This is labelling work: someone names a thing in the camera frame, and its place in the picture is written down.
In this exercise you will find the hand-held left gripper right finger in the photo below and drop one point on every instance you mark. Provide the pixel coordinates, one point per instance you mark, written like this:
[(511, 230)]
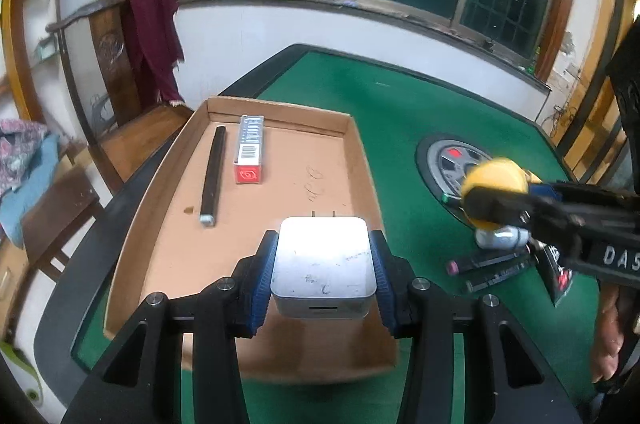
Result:
[(382, 284)]

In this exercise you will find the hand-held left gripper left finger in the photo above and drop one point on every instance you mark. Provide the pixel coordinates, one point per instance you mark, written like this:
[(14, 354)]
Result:
[(265, 274)]

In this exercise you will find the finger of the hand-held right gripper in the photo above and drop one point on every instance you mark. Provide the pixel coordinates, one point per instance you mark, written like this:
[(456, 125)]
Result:
[(500, 204), (545, 191)]

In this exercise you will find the white power adapter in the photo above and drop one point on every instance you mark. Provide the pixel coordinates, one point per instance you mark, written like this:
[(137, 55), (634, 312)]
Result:
[(325, 264)]

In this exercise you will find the cardboard box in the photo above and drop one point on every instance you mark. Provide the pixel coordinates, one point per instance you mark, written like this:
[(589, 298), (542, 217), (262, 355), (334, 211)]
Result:
[(280, 184)]

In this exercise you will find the person's right hand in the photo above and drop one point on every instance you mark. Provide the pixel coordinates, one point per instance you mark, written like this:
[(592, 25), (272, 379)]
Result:
[(607, 339)]

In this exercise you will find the white pill bottle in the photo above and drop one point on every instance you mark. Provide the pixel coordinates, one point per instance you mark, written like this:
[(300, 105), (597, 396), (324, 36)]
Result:
[(500, 238)]

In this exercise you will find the black marker green cap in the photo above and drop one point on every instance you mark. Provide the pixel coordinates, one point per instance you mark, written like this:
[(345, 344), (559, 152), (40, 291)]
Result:
[(450, 199)]

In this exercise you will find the black packet red crab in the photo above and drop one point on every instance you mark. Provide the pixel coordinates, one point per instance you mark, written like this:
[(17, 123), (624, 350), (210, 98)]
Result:
[(557, 276)]

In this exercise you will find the round table control panel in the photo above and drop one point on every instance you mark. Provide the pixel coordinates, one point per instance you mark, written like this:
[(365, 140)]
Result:
[(445, 169)]

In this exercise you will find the long black stick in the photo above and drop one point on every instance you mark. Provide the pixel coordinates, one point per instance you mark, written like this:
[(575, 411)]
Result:
[(212, 174)]

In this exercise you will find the yellow wooden door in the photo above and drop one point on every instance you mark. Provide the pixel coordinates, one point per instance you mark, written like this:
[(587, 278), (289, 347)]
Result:
[(595, 79)]

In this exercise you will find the green bottle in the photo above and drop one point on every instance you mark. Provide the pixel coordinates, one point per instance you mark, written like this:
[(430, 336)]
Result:
[(532, 62)]

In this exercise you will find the dark wooden stool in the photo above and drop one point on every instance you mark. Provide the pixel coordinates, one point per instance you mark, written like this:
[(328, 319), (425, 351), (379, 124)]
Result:
[(60, 214)]

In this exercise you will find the blue quilted cloth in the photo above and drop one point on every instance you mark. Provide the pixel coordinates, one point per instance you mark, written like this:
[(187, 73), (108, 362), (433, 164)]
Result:
[(35, 189)]

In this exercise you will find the green white plastic object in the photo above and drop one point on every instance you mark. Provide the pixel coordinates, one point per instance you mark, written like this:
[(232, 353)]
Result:
[(20, 364)]

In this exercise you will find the maroon cloth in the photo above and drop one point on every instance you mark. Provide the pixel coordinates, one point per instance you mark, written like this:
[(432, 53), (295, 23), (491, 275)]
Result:
[(150, 34)]

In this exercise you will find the carved wooden chair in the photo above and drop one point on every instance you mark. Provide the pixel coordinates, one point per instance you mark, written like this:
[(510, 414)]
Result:
[(115, 54)]

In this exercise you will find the floral cloth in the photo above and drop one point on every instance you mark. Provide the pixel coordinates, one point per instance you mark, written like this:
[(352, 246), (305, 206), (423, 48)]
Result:
[(17, 149)]

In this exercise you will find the small green box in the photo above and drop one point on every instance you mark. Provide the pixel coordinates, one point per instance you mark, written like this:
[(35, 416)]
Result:
[(45, 50)]

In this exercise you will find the glass wall shelves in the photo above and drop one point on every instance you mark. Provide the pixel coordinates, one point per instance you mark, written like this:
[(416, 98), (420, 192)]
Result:
[(40, 4)]

